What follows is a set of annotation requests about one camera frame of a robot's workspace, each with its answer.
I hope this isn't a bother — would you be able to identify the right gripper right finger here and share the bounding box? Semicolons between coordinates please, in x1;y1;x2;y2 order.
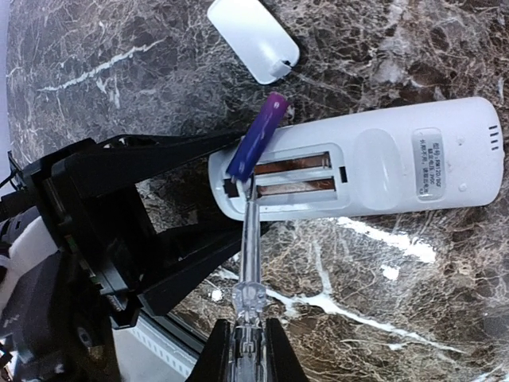
265;318;309;382

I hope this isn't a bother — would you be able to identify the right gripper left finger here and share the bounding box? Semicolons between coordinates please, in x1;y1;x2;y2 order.
189;319;231;382

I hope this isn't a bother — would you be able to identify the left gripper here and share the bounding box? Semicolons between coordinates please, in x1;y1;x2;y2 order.
22;131;243;329

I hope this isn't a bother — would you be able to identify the clear handle screwdriver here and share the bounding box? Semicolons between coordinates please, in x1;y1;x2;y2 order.
227;175;266;381

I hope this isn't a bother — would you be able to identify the blue battery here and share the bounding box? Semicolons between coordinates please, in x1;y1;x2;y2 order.
226;92;289;183

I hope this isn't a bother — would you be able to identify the white battery cover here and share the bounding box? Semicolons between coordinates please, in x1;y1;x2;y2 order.
207;0;300;85

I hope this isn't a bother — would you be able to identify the white remote control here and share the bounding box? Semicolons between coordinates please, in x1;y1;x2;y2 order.
207;96;503;222

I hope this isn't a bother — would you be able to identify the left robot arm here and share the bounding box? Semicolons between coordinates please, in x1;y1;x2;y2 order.
1;131;242;381

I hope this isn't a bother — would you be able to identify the black front rail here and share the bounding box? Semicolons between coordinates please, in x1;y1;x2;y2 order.
158;314;207;358

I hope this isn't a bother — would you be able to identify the white slotted cable duct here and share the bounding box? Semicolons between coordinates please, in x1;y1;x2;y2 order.
112;315;196;382

